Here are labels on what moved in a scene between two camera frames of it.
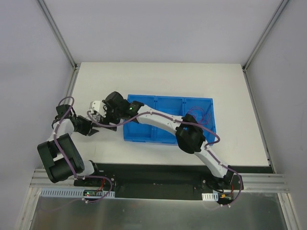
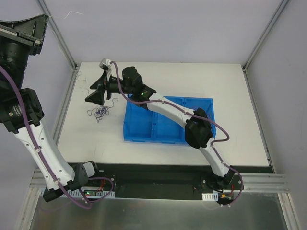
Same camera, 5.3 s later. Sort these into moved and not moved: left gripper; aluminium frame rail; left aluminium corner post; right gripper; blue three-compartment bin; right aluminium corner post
Moved: right gripper; left gripper
Not moved: aluminium frame rail; right aluminium corner post; left aluminium corner post; blue three-compartment bin
